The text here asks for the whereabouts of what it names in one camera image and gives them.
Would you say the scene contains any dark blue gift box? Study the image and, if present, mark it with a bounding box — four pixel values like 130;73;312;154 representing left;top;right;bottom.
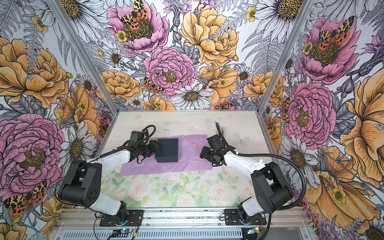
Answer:
155;138;179;163

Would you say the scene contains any purple wrapping paper sheet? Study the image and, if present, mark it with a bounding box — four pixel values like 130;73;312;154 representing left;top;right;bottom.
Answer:
120;135;213;176

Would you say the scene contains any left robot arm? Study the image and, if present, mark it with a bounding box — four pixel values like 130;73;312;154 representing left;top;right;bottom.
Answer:
57;140;163;226

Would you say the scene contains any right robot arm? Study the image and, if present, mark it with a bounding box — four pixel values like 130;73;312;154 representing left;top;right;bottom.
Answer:
200;147;294;223

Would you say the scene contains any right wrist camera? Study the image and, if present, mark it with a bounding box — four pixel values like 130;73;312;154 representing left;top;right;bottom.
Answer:
207;135;225;151

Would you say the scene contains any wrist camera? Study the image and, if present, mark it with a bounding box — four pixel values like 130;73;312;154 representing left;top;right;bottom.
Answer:
207;135;225;151
129;131;146;144

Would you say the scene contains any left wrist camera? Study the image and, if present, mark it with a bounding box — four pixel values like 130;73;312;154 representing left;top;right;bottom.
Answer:
129;131;146;144

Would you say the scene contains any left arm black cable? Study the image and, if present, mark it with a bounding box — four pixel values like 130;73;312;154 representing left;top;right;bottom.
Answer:
56;124;157;208

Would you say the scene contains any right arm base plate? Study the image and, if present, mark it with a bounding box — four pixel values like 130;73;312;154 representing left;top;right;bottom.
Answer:
224;209;267;226

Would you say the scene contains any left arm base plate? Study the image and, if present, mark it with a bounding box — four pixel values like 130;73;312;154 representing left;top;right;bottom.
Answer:
99;210;144;227

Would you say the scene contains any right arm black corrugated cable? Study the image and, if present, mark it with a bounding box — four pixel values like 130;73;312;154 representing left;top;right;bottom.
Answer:
215;122;307;211

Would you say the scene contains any white slotted cable duct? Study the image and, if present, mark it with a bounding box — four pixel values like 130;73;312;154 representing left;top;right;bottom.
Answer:
57;228;243;240

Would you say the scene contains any aluminium front rail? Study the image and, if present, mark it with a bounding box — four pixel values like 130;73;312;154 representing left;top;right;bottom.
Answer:
54;207;310;230

